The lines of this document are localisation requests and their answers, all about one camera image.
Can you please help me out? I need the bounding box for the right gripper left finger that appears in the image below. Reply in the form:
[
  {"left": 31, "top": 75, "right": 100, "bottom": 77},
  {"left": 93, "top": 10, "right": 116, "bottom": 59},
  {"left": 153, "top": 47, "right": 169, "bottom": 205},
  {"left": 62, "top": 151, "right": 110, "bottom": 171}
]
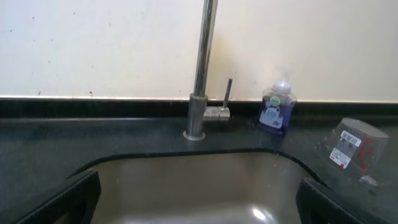
[{"left": 6, "top": 169, "right": 102, "bottom": 224}]

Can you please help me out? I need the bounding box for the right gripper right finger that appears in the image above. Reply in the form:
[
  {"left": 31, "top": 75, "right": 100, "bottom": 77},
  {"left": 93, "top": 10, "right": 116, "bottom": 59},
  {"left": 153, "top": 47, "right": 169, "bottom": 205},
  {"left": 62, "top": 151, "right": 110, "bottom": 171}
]
[{"left": 295, "top": 177, "right": 390, "bottom": 224}]

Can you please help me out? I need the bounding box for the clear plastic container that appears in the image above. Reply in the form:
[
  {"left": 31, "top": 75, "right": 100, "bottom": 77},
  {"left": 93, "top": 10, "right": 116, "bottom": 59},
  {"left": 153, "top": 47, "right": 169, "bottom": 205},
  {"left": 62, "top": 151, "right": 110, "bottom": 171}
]
[{"left": 317, "top": 117, "right": 390, "bottom": 187}]

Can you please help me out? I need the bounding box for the blue soap bottle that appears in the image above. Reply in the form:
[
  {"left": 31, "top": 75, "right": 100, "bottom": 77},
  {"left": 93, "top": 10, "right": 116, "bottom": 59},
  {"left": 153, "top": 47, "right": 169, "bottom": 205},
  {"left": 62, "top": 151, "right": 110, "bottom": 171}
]
[{"left": 257, "top": 65, "right": 298, "bottom": 136}]

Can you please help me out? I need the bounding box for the steel sink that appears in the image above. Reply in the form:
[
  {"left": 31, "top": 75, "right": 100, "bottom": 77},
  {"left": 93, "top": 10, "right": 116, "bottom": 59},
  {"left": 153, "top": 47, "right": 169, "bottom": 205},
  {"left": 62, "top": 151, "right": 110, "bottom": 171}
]
[{"left": 67, "top": 148, "right": 330, "bottom": 224}]

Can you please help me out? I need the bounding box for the steel tap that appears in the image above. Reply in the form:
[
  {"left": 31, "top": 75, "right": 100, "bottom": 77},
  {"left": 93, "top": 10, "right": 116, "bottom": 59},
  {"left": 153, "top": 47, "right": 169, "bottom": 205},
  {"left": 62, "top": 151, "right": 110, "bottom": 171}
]
[{"left": 182, "top": 0, "right": 233, "bottom": 141}]

